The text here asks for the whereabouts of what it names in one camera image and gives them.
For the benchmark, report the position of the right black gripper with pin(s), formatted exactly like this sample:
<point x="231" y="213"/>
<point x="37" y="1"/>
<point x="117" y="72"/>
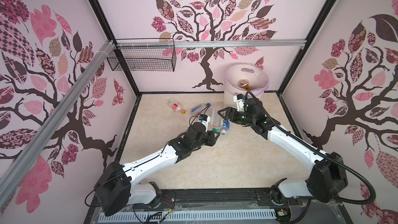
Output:
<point x="235" y="114"/>

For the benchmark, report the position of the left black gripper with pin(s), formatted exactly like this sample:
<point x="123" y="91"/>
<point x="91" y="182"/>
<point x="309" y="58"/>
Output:
<point x="211" y="141"/>

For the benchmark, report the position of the blue-label clear water bottle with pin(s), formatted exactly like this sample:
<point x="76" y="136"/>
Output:
<point x="225" y="126"/>

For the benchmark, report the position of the green-label clear white-cap bottle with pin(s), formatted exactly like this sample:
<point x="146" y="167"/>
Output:
<point x="215" y="120"/>

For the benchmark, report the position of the brown coffee bottle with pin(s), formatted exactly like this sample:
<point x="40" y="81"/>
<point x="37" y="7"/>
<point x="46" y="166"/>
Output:
<point x="244" y="84"/>

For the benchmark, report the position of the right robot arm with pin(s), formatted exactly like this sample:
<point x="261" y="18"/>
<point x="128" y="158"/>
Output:
<point x="326" y="179"/>

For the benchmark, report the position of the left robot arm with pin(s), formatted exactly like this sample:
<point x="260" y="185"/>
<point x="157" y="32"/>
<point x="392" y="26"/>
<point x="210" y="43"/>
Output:
<point x="119" y="185"/>

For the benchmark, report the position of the white bin with purple liner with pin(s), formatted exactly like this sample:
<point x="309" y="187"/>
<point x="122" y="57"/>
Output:
<point x="242" y="77"/>

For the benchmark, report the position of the blue-cap clear bottle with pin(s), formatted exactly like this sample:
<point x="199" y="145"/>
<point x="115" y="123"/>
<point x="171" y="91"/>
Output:
<point x="197" y="110"/>

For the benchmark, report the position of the red-label yellow-cap bottle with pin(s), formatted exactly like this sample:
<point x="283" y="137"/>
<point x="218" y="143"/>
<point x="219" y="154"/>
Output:
<point x="176" y="106"/>

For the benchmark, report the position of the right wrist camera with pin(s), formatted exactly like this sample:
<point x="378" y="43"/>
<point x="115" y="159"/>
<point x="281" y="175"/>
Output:
<point x="240" y="102"/>

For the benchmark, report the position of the white slotted cable duct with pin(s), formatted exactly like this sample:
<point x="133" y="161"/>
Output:
<point x="158" y="217"/>

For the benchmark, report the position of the back aluminium rail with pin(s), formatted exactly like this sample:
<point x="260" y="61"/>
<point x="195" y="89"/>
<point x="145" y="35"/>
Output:
<point x="214" y="44"/>

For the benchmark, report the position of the aluminium rail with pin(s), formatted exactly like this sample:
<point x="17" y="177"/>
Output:
<point x="17" y="171"/>
<point x="214" y="44"/>

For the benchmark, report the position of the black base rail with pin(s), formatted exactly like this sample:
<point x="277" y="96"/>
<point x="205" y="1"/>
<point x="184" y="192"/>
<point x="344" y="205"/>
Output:
<point x="289" y="211"/>

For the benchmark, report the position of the left aluminium rail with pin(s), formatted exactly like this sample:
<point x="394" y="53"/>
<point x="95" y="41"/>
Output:
<point x="17" y="171"/>

